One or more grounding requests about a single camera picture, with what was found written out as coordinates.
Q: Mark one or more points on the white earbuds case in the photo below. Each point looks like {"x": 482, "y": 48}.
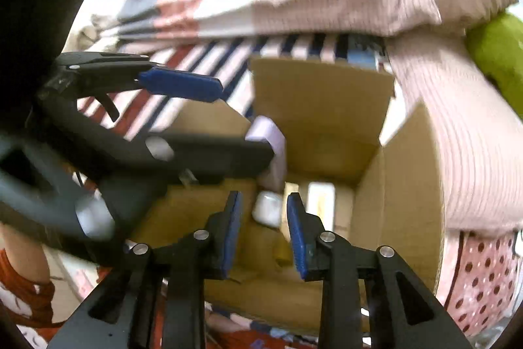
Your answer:
{"x": 267, "y": 209}

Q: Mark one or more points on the pink striped blanket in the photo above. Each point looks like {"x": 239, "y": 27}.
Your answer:
{"x": 408, "y": 26}

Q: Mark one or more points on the red and blue striped sheet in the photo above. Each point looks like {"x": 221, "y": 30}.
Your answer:
{"x": 196, "y": 58}

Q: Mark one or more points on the brown cardboard box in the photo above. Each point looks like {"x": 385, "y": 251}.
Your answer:
{"x": 327, "y": 120}

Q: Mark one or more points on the light blue box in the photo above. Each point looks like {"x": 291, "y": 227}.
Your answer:
{"x": 363, "y": 50}

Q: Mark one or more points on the green pillow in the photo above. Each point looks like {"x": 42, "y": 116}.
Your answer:
{"x": 500, "y": 50}

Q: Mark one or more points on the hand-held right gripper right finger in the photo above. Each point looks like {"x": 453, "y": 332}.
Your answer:
{"x": 296, "y": 238}

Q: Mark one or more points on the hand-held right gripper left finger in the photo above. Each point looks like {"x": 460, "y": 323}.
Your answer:
{"x": 232, "y": 234}

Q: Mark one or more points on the person's left forearm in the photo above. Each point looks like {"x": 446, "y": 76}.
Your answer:
{"x": 20, "y": 251}

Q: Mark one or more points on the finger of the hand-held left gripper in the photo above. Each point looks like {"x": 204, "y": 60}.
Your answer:
{"x": 212, "y": 159}
{"x": 179, "y": 85}

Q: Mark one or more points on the pink polka dot cloth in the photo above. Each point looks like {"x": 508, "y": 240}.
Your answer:
{"x": 482, "y": 279}

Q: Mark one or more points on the small lavender box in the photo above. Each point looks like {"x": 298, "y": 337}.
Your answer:
{"x": 273, "y": 152}

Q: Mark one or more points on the white and yellow packet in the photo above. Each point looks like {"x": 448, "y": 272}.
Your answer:
{"x": 320, "y": 204}

